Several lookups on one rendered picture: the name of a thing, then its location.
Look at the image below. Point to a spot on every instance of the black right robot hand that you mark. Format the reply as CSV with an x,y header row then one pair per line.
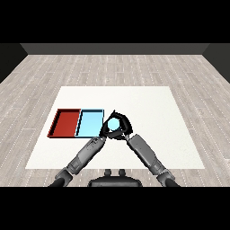
x,y
127,123

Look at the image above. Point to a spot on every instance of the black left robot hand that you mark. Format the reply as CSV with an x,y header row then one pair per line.
x,y
104,127

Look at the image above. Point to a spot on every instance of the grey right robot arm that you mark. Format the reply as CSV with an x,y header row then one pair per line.
x,y
145,152

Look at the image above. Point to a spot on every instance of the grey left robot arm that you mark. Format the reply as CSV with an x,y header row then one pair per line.
x,y
86,152

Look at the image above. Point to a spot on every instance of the small blue can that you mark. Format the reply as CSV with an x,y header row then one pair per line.
x,y
113,124

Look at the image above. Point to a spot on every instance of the light blue shallow open box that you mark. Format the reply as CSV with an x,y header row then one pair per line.
x,y
89,122

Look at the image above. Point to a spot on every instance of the red shallow open box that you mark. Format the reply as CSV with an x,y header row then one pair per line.
x,y
64,122

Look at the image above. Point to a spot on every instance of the dark grey robot body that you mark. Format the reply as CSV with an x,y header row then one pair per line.
x,y
115,181

